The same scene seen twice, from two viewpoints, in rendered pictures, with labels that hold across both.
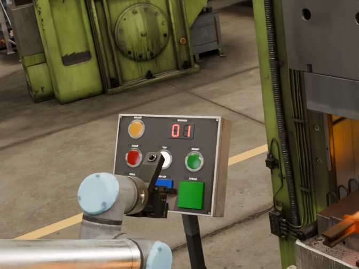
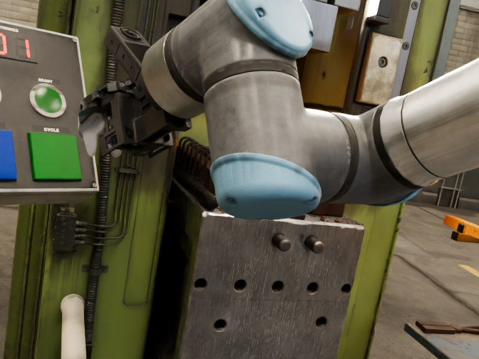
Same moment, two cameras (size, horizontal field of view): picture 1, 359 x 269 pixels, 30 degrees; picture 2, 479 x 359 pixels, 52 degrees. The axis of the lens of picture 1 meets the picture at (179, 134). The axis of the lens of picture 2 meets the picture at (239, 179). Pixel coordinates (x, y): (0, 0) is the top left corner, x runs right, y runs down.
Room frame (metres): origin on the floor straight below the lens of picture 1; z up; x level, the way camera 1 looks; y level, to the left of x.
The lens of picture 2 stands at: (1.22, 0.65, 1.15)
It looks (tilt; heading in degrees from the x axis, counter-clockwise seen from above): 10 degrees down; 284
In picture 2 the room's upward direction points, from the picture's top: 10 degrees clockwise
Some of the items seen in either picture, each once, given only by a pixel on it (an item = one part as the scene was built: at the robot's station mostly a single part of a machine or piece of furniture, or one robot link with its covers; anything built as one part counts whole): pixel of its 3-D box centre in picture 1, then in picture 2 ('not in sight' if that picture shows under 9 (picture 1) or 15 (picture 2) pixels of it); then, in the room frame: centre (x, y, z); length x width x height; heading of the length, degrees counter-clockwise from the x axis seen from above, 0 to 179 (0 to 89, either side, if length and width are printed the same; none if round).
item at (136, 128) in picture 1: (136, 128); not in sight; (1.86, 0.12, 1.16); 0.05 x 0.03 x 0.04; 35
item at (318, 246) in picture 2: not in sight; (314, 245); (1.30, -0.37, 0.87); 0.04 x 0.03 x 0.03; 125
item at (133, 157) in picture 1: (133, 157); not in sight; (1.83, 0.14, 1.09); 0.05 x 0.03 x 0.04; 35
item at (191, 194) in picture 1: (191, 195); (54, 157); (1.69, -0.01, 1.01); 0.07 x 0.05 x 0.07; 60
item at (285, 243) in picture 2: not in sight; (281, 242); (1.36, -0.33, 0.87); 0.04 x 0.03 x 0.03; 125
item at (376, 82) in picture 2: not in sight; (378, 70); (1.25, -0.66, 1.27); 0.09 x 0.02 x 0.17; 35
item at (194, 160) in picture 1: (194, 161); (48, 100); (1.73, -0.03, 1.09); 0.05 x 0.03 x 0.04; 35
